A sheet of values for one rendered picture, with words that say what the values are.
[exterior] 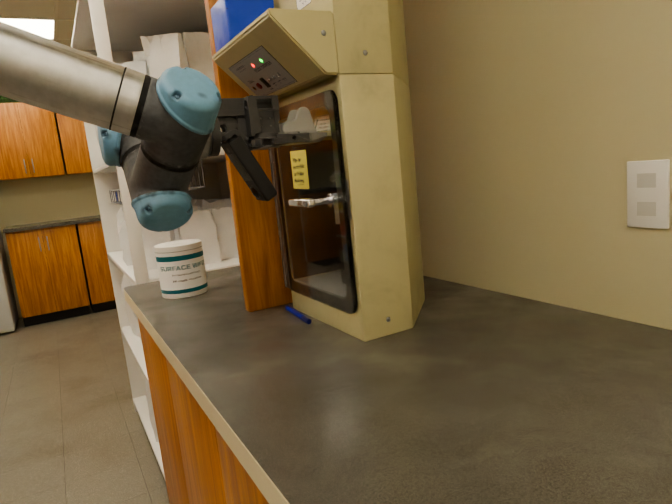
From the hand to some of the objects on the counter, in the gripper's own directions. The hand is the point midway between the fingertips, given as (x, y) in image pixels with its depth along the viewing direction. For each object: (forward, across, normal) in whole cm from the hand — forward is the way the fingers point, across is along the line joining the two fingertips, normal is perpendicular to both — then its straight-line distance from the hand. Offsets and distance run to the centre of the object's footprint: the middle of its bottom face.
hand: (320, 139), depth 91 cm
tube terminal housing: (+15, +12, +37) cm, 42 cm away
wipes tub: (-14, +68, +37) cm, 78 cm away
